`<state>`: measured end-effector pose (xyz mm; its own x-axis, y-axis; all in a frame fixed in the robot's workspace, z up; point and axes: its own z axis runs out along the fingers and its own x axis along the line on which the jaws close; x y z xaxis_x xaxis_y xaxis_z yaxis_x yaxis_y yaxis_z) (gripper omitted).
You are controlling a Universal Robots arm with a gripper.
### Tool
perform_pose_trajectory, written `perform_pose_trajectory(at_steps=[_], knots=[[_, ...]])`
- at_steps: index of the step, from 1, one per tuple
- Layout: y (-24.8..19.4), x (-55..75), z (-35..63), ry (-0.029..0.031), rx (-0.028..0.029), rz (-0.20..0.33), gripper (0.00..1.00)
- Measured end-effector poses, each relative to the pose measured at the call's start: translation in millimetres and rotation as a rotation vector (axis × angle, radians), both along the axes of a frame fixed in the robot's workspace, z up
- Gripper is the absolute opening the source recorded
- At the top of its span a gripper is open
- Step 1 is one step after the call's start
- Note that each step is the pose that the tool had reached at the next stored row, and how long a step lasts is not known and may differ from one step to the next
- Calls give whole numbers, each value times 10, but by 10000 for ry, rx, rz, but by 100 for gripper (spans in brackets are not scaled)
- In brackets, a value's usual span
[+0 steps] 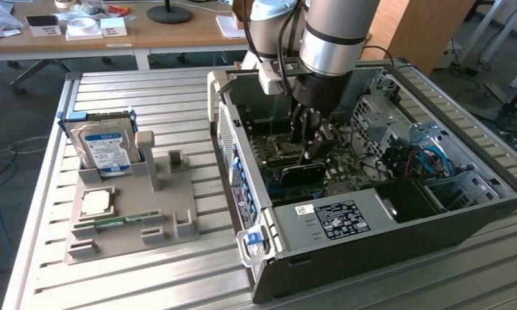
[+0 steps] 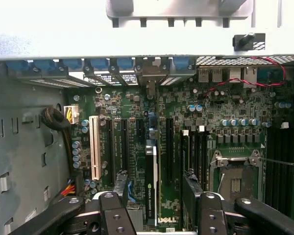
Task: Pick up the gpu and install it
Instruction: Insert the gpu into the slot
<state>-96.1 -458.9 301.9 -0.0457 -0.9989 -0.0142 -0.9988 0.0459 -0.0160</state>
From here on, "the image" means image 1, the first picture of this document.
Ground hard disk blue carrier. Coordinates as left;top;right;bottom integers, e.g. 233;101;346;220
59;109;140;178

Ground green motherboard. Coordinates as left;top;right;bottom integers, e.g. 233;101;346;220
245;118;375;207

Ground white box black top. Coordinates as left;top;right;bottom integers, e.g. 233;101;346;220
25;15;65;37

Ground red orange small parts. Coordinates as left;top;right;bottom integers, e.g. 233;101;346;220
107;3;133;17

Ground flat white box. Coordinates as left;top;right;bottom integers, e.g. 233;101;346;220
64;27;105;42

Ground perforated metal disk bay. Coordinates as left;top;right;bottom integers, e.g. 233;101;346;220
351;93;415;149

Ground black round lamp base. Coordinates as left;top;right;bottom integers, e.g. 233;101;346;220
145;0;195;25

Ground grey power supply unit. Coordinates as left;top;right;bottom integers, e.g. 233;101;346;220
270;189;402;253

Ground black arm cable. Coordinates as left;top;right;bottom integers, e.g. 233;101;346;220
279;0;308;98

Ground wooden cabinet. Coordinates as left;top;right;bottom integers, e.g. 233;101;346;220
362;0;479;76

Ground silver CPU chip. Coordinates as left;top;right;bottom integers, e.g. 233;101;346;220
79;190;116;218

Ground small white box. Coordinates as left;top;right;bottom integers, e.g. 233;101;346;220
99;17;128;37

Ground white tape roll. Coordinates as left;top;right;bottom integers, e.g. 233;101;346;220
67;17;101;34

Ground grey parts rack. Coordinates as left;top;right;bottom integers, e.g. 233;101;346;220
64;130;201;266

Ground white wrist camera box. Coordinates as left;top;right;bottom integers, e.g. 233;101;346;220
257;61;304;96

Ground blue disk wire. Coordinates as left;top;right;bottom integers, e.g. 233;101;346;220
418;146;455;178

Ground open black PC case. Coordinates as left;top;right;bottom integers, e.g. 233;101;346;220
207;63;517;304

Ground white blue case latch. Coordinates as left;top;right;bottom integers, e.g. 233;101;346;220
236;225;274;268

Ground CPU socket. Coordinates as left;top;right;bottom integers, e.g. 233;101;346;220
274;135;306;159

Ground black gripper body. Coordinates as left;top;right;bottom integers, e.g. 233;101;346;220
291;72;354;114

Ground silver chipset heat sink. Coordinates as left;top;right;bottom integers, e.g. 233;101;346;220
327;183;352;196

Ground clear plastic bag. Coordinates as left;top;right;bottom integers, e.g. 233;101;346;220
0;1;25;30

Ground white paper stack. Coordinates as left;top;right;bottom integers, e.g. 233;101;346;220
215;14;248;40

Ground wooden desk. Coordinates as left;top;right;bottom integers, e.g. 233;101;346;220
0;0;375;70

